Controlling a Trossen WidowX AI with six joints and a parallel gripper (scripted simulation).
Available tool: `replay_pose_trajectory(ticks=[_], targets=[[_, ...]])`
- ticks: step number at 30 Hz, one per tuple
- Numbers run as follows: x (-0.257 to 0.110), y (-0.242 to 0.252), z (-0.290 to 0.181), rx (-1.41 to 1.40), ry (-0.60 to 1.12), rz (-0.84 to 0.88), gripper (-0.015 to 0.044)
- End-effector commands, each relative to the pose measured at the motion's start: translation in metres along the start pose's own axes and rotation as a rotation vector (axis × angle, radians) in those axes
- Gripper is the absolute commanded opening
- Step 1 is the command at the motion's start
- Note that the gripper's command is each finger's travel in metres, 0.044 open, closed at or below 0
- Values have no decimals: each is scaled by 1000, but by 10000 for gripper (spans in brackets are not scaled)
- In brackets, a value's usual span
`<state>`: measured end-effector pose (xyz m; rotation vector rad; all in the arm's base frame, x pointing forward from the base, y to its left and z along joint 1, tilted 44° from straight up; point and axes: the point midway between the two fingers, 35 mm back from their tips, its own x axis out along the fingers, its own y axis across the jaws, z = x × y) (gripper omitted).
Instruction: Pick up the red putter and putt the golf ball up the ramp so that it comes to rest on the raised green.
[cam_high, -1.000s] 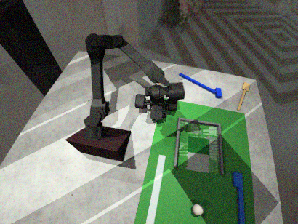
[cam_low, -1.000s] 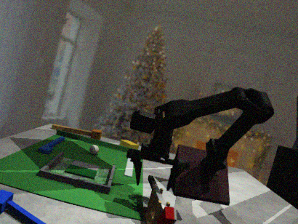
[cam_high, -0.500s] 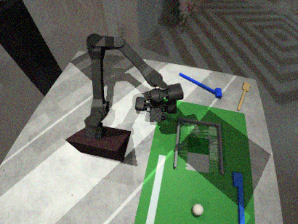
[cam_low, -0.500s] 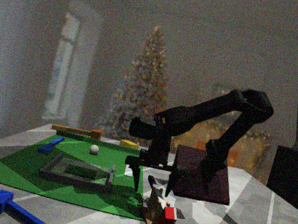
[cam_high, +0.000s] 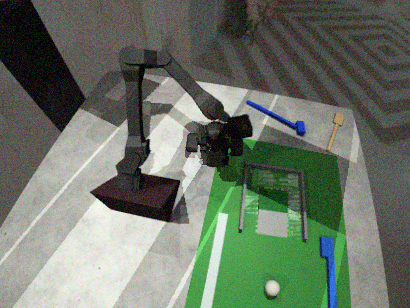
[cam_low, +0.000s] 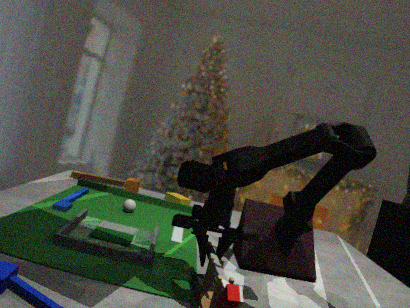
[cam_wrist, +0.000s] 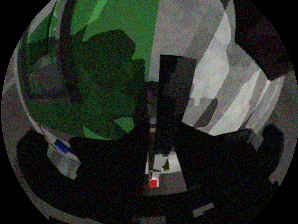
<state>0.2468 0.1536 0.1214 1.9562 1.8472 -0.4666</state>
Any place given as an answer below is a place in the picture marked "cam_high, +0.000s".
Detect green putting mat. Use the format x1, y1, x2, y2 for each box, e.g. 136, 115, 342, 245
185, 138, 351, 308

